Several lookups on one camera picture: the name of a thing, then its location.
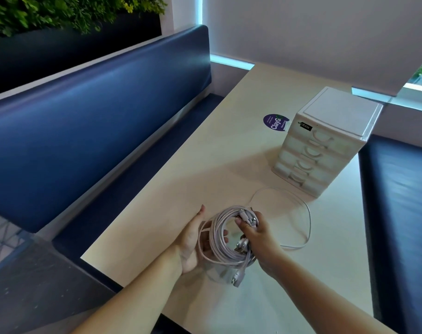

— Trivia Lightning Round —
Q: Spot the person's left hand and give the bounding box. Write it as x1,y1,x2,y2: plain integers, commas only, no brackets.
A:
172,204,229,275

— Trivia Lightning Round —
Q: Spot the person's right hand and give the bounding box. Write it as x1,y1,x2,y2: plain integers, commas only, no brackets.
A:
235,211,285,279

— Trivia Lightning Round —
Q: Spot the single thin white cable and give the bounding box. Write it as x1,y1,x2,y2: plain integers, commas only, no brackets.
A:
249,186,312,251

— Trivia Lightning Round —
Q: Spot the white mini drawer cabinet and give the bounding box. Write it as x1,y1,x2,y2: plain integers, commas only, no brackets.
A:
272,86,384,199

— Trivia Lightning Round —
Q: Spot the person's right forearm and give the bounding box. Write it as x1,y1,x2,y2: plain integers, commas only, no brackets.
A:
270,252,398,334

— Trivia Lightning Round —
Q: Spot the person's left forearm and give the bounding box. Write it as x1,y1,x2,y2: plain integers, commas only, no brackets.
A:
70,245,184,334

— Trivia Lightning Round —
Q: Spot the black planter box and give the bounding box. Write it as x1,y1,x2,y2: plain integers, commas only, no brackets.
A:
0,12,162,98

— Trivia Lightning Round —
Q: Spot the white table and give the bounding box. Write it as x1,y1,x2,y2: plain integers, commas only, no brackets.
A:
80,62,375,334

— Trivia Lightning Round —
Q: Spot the round purple sticker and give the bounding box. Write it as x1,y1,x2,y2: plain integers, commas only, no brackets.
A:
262,113,291,132

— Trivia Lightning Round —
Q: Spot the blue padded bench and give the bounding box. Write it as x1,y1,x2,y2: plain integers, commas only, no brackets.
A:
0,25,225,293
358,134,422,334

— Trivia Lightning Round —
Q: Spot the white roller blind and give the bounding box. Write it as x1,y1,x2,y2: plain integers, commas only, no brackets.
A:
203,0,422,98

